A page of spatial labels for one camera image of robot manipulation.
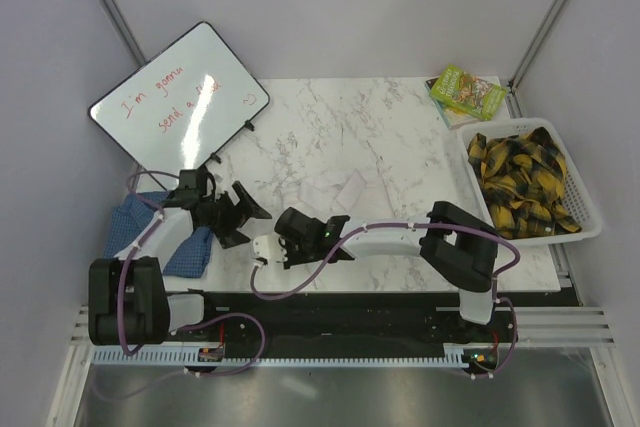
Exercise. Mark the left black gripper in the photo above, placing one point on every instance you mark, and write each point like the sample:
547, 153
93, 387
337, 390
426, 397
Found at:
228, 235

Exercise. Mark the white long sleeve shirt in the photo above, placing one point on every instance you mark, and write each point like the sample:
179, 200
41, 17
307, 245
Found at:
355, 191

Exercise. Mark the white slotted cable duct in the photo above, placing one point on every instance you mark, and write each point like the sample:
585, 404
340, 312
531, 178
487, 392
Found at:
177, 355

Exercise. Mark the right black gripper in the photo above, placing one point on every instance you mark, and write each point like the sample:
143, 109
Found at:
291, 260

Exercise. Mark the yellow black plaid shirt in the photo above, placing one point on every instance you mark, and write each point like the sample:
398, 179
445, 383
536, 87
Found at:
522, 179

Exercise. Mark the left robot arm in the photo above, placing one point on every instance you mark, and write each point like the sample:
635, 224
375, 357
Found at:
129, 305

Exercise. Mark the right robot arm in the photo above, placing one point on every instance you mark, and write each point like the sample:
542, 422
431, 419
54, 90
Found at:
457, 245

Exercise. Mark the blue checkered folded shirt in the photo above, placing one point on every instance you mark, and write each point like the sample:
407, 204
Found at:
132, 216

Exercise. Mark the white dry-erase board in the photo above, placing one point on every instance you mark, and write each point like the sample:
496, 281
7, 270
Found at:
183, 106

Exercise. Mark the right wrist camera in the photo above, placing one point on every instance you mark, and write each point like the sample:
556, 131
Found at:
269, 249

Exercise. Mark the white plastic basket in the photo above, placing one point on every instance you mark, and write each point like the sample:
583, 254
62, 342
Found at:
577, 200

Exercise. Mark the green book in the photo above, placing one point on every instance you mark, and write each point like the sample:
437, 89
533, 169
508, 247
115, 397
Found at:
463, 98

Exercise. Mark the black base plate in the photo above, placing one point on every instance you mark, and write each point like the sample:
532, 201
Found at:
344, 323

